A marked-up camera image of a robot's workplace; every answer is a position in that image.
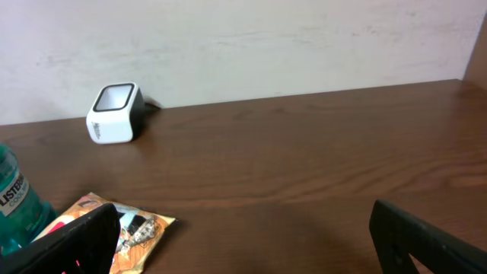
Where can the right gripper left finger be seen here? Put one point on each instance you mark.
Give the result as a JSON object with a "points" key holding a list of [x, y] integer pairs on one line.
{"points": [[85, 245]]}

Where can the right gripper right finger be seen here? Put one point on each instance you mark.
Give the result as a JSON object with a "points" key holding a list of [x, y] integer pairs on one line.
{"points": [[399, 236]]}

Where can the blue mouthwash bottle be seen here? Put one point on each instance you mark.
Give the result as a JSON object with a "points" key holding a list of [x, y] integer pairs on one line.
{"points": [[23, 213]]}

